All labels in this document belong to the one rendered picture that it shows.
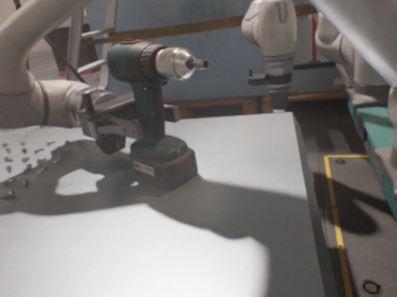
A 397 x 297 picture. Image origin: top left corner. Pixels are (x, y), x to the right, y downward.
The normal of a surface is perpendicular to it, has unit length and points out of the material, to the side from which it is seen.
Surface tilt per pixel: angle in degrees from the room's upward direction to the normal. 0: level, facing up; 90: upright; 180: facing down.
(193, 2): 90
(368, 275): 0
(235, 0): 90
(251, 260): 0
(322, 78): 90
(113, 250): 0
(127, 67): 89
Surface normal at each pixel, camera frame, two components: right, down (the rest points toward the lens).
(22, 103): 0.73, 0.52
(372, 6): -0.47, 0.57
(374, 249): -0.15, -0.91
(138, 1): -0.25, 0.41
